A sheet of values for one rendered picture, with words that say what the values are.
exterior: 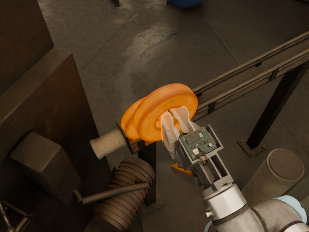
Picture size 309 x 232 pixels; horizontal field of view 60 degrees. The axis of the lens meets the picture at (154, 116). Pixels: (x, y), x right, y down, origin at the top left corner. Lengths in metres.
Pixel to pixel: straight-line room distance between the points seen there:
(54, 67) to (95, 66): 1.26
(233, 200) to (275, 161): 0.49
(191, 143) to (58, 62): 0.39
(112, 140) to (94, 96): 1.04
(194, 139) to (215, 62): 1.51
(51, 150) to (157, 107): 0.26
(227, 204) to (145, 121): 0.22
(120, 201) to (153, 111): 0.38
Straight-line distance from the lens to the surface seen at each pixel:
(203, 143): 0.51
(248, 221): 0.53
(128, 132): 0.75
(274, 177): 0.98
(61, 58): 0.72
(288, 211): 0.68
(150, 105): 0.54
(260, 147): 1.62
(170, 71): 1.88
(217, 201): 0.52
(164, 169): 1.46
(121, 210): 0.84
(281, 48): 1.02
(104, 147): 0.75
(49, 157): 0.64
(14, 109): 0.65
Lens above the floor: 1.33
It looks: 55 degrees down
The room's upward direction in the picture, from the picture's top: straight up
